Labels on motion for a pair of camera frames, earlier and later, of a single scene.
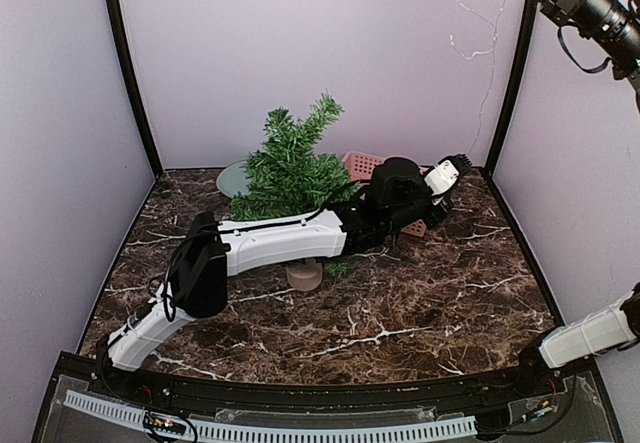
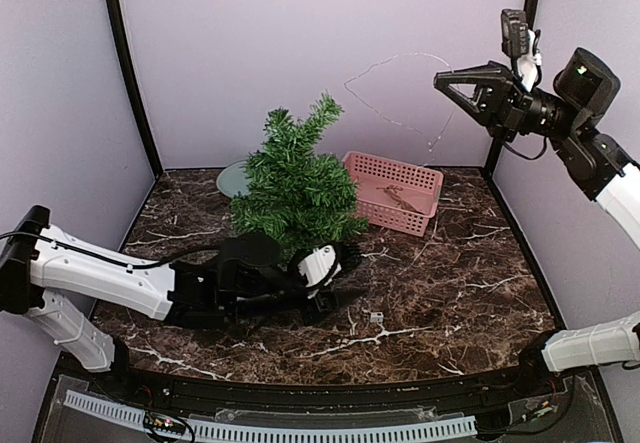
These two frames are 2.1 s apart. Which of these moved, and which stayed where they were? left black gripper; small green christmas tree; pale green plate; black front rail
Moved: left black gripper
Stayed: pale green plate; black front rail; small green christmas tree
